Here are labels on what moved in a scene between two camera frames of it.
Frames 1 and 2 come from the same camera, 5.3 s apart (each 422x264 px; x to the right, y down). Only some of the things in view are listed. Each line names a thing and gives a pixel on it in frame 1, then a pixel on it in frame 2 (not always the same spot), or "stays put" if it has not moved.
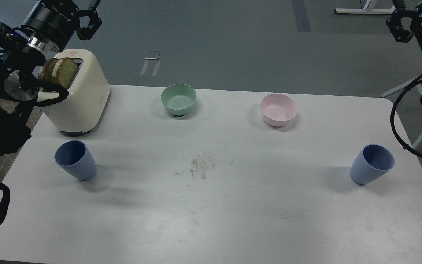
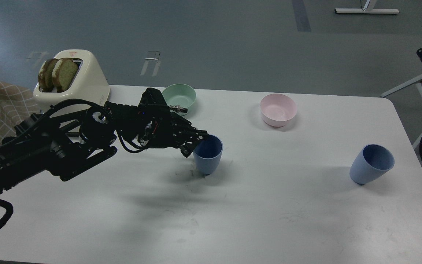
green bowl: (178, 98) stays put
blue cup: (372, 160) stays put
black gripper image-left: (57, 19) → (162, 128)
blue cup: (74, 156) → (207, 154)
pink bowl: (278, 109) stays put
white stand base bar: (348, 11) stays put
